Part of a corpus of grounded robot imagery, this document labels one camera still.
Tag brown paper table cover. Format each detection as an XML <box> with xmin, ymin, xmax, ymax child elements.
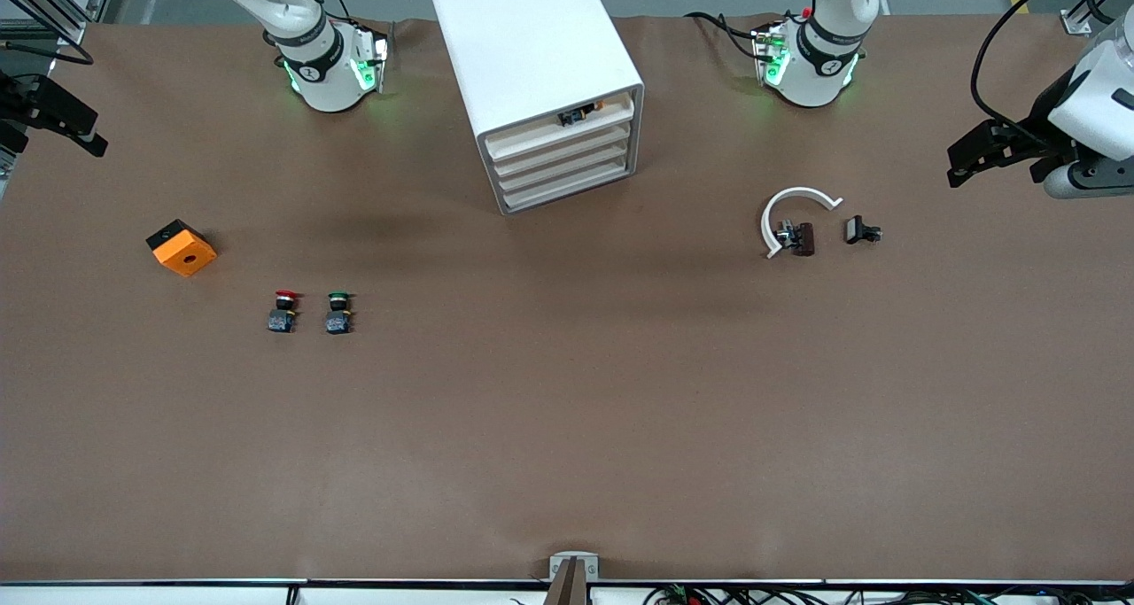
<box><xmin>0</xmin><ymin>13</ymin><xmax>1134</xmax><ymax>585</ymax></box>

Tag white drawer cabinet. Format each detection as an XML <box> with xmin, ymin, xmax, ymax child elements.
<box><xmin>429</xmin><ymin>0</ymin><xmax>645</xmax><ymax>216</ymax></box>

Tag black base cable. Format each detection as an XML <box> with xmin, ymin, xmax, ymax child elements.
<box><xmin>685</xmin><ymin>10</ymin><xmax>765</xmax><ymax>60</ymax></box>

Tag orange black button box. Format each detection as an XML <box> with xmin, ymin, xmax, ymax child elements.
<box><xmin>145</xmin><ymin>219</ymin><xmax>218</xmax><ymax>278</ymax></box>

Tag brown upright post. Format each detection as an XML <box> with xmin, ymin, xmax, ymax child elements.
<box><xmin>544</xmin><ymin>559</ymin><xmax>591</xmax><ymax>605</ymax></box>

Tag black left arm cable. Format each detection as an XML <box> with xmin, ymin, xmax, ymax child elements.
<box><xmin>970</xmin><ymin>0</ymin><xmax>1134</xmax><ymax>136</ymax></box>

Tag aluminium frame profile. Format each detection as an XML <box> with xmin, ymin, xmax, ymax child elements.
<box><xmin>1061</xmin><ymin>0</ymin><xmax>1134</xmax><ymax>36</ymax></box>
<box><xmin>0</xmin><ymin>0</ymin><xmax>121</xmax><ymax>48</ymax></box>

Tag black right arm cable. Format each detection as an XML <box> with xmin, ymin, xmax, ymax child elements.
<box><xmin>0</xmin><ymin>38</ymin><xmax>95</xmax><ymax>66</ymax></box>

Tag white plastic drawer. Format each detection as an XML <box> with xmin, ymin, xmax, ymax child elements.
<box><xmin>499</xmin><ymin>160</ymin><xmax>639</xmax><ymax>213</ymax></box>
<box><xmin>490</xmin><ymin>125</ymin><xmax>635</xmax><ymax>178</ymax></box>
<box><xmin>483</xmin><ymin>91</ymin><xmax>637</xmax><ymax>160</ymax></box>
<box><xmin>494</xmin><ymin>143</ymin><xmax>637</xmax><ymax>196</ymax></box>

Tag white curved plastic part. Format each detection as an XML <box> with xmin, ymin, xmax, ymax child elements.
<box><xmin>760</xmin><ymin>186</ymin><xmax>843</xmax><ymax>260</ymax></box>

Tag grey metal bracket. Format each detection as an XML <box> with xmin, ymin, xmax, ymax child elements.
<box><xmin>549</xmin><ymin>552</ymin><xmax>600</xmax><ymax>581</ymax></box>

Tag red push button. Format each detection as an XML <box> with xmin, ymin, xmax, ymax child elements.
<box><xmin>268</xmin><ymin>290</ymin><xmax>302</xmax><ymax>335</ymax></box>

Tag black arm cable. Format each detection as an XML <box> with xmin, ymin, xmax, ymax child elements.
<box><xmin>970</xmin><ymin>0</ymin><xmax>1134</xmax><ymax>136</ymax></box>
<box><xmin>0</xmin><ymin>38</ymin><xmax>95</xmax><ymax>66</ymax></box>

